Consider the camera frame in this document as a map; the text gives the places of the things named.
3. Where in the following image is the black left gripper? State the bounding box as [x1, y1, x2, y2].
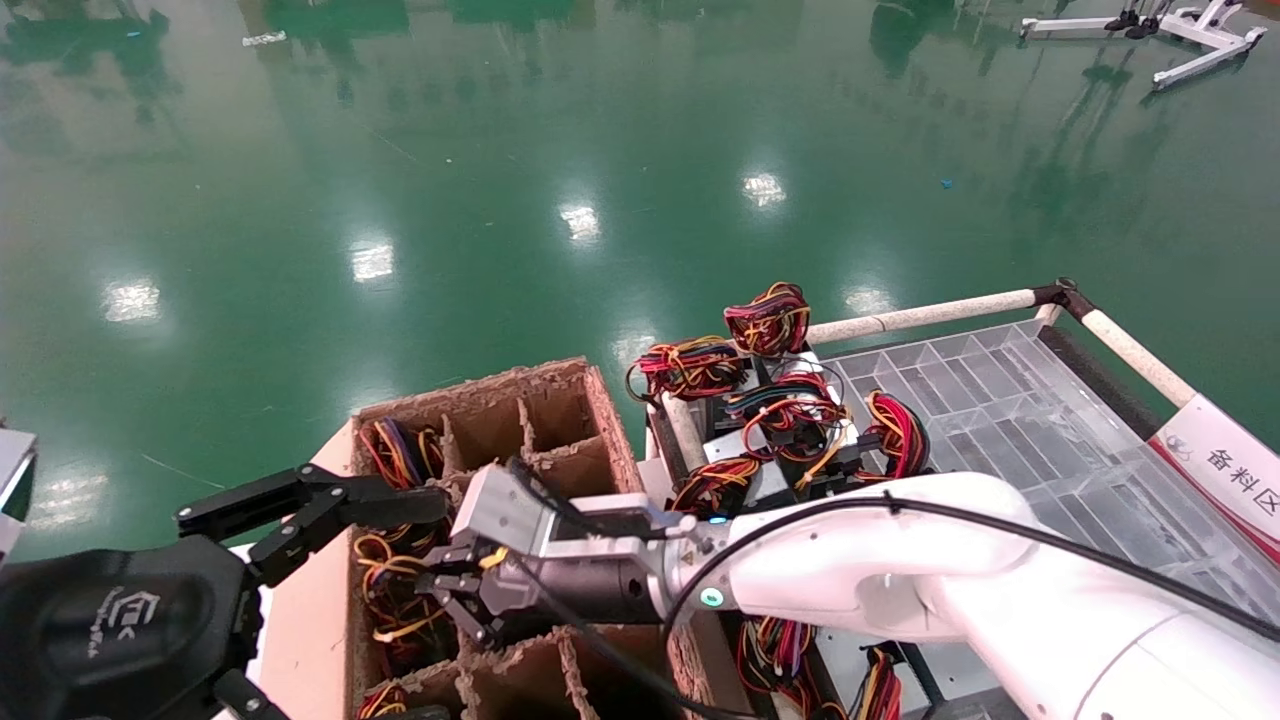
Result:
[0, 465, 453, 720]

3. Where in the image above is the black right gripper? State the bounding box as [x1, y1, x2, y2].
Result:
[415, 540, 669, 641]

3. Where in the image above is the power supply with wire bundle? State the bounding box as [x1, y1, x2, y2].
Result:
[815, 640, 911, 720]
[725, 372, 856, 466]
[668, 430, 801, 521]
[626, 337, 756, 431]
[352, 560, 501, 653]
[724, 282, 826, 376]
[358, 417, 446, 491]
[355, 525, 451, 579]
[735, 615, 833, 706]
[835, 390, 931, 491]
[355, 683, 411, 720]

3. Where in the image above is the brown cardboard divider carton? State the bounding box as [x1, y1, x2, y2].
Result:
[345, 358, 756, 720]

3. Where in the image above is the clear plastic compartment tray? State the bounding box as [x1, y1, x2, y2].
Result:
[830, 320, 1280, 621]

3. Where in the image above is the black foam strip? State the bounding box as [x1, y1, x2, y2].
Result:
[1040, 325, 1161, 441]

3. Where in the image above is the black pipe corner joint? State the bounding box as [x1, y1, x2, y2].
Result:
[1033, 277, 1098, 323]

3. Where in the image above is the white red printed sign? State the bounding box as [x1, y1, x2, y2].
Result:
[1148, 395, 1280, 566]

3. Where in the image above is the white metal stand base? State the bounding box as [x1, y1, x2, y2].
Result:
[1020, 0, 1269, 93]

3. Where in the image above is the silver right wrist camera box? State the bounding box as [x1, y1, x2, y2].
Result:
[452, 463, 683, 561]

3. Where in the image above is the long black arm cable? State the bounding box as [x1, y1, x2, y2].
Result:
[505, 458, 1280, 720]

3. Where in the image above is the long white pipe rail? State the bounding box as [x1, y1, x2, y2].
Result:
[805, 288, 1041, 346]

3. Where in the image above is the short white pipe rail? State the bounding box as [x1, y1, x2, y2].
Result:
[1080, 308, 1199, 409]

